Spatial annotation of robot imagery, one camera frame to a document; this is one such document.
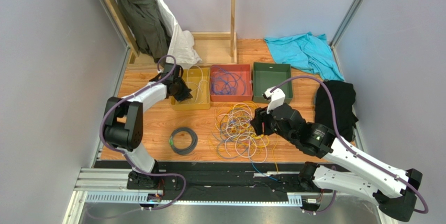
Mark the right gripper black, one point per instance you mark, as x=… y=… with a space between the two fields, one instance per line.
x=261 y=121

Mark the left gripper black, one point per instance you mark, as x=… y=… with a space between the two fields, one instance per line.
x=185 y=94

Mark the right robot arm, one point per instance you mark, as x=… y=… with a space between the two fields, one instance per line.
x=391 y=189

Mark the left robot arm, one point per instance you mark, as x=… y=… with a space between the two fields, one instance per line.
x=121 y=129

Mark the yellow plastic bin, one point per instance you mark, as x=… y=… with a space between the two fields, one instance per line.
x=198 y=80

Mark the white cloth hanging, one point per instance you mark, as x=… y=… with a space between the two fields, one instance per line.
x=181 y=44

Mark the olive green cloth hanging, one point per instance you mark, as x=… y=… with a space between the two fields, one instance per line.
x=145 y=21

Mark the green plastic bin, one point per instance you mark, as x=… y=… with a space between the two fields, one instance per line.
x=268 y=75

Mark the red plastic bin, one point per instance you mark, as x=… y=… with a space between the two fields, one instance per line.
x=231 y=83

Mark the black cloth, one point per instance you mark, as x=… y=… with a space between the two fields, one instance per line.
x=343 y=96

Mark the cyan cloth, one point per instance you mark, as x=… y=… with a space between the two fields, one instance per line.
x=305 y=52

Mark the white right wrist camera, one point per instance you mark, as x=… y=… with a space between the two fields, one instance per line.
x=276 y=98

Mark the wooden frame stand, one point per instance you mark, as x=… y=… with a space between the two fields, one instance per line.
x=212 y=47

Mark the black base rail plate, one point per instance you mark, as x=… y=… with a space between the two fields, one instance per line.
x=224 y=181

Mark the aluminium frame rail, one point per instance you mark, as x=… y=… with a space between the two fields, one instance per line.
x=101 y=195

